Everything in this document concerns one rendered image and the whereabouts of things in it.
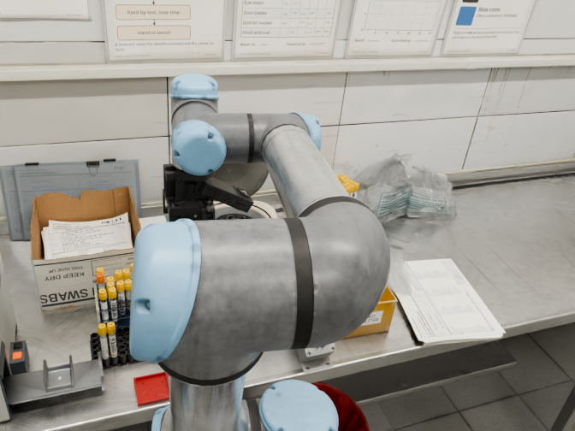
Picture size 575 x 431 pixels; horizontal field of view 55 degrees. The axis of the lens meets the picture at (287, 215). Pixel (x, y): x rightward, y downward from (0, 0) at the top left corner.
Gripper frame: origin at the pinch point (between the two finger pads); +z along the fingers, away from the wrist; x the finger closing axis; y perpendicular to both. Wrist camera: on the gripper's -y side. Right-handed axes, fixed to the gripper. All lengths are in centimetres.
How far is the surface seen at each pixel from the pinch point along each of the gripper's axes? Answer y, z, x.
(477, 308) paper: -70, 25, 4
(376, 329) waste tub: -40.3, 25.4, 4.5
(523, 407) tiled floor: -138, 114, -17
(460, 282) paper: -72, 25, -6
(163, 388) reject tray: 10.0, 26.7, 7.2
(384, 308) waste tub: -41.2, 18.8, 4.5
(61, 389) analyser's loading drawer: 28.8, 22.8, 5.5
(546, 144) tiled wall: -142, 14, -57
